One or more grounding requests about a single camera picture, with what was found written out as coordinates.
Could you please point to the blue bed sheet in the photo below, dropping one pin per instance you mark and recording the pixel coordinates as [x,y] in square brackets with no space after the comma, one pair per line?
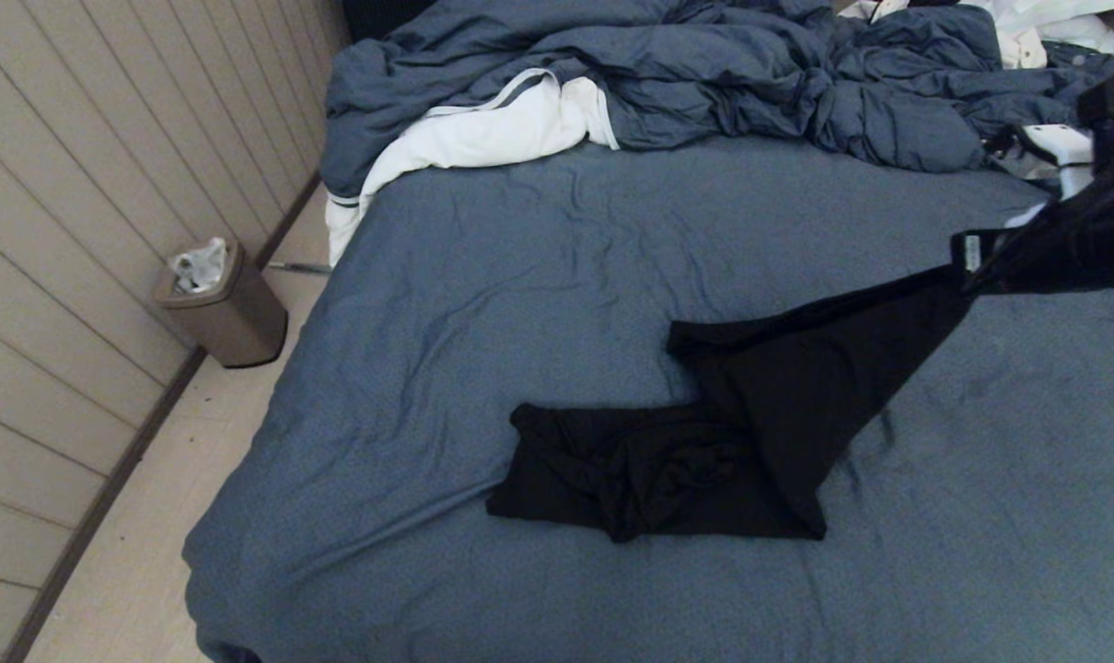
[566,276]

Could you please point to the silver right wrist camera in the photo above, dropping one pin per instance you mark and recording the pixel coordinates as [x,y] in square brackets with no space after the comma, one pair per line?
[1050,152]

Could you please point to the white pillow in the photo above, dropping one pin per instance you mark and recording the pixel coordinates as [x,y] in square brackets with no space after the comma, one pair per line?
[1073,28]

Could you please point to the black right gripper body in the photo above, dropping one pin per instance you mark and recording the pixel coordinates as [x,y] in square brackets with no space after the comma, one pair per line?
[1073,249]

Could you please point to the brown trash bin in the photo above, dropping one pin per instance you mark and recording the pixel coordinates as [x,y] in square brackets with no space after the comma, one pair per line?
[235,322]

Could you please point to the black moon print t-shirt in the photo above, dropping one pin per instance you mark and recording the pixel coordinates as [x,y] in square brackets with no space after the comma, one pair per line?
[778,414]

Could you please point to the white garment with grey stripe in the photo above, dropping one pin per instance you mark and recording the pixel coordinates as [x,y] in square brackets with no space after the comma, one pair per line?
[483,133]

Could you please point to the crumpled blue duvet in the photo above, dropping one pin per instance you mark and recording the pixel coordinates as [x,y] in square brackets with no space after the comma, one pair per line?
[750,74]

